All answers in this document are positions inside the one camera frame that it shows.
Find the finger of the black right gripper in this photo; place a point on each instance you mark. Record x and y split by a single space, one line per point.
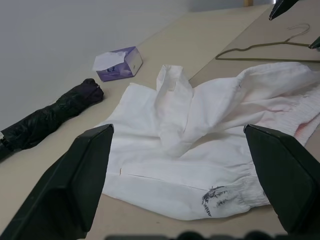
316 43
281 7

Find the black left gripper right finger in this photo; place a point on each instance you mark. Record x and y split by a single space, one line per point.
290 180

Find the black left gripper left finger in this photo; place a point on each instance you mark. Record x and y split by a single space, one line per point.
60 190

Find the white pleated fabric garment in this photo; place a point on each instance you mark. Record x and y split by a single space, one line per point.
200 120

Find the black folded umbrella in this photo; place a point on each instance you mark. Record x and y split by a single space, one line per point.
50 117

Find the white tissue sheet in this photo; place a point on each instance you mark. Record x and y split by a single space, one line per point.
106 60

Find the purple tissue box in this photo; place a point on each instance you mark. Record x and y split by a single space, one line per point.
125 67

